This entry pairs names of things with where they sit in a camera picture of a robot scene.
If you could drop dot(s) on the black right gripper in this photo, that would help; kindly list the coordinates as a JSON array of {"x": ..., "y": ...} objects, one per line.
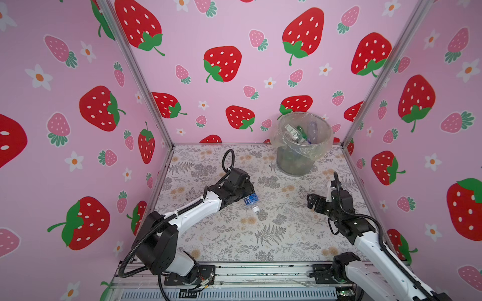
[{"x": 322, "y": 201}]

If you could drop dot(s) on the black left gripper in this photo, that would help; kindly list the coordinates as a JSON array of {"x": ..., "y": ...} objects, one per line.
[{"x": 248, "y": 189}]

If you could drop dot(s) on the clear bottle blue label white cap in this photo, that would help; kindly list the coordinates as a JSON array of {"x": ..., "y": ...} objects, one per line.
[{"x": 252, "y": 202}]

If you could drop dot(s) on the green bottle yellow cap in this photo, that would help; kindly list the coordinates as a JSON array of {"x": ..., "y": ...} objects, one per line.
[{"x": 302, "y": 133}]

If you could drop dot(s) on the clear square bottle green label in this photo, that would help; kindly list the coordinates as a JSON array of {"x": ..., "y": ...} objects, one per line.
[{"x": 292, "y": 132}]

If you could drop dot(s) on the crushed clear bottle white cap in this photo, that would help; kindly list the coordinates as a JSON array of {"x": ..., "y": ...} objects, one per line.
[{"x": 312, "y": 133}]

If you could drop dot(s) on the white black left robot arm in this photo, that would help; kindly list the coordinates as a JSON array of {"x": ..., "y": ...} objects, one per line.
[{"x": 156, "y": 245}]

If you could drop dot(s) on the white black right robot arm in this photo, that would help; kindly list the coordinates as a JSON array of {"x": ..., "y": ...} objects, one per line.
[{"x": 396, "y": 282}]

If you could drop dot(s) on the translucent plastic bin liner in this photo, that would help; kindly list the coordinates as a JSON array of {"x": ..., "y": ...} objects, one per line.
[{"x": 314, "y": 152}]

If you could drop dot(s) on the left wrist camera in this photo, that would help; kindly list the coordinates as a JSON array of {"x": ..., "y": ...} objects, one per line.
[{"x": 236, "y": 178}]

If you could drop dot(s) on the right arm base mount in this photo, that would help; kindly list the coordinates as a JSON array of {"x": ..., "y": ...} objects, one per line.
[{"x": 336, "y": 273}]

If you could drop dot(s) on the grey wire mesh bin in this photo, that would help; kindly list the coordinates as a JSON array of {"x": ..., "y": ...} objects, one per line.
[{"x": 292, "y": 163}]

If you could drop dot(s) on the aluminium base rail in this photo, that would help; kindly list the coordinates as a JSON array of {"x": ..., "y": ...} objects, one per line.
[{"x": 257, "y": 281}]

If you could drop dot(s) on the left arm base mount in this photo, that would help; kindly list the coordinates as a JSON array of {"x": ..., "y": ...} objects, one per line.
[{"x": 187, "y": 271}]

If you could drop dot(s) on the aluminium right corner post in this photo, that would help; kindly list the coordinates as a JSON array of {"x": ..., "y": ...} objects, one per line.
[{"x": 417, "y": 16}]

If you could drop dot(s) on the aluminium corner post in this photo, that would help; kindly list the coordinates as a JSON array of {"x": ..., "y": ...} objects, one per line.
[
  {"x": 417, "y": 16},
  {"x": 116, "y": 28}
]

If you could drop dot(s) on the aluminium left corner post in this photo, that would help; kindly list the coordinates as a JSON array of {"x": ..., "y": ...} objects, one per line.
[{"x": 116, "y": 28}]

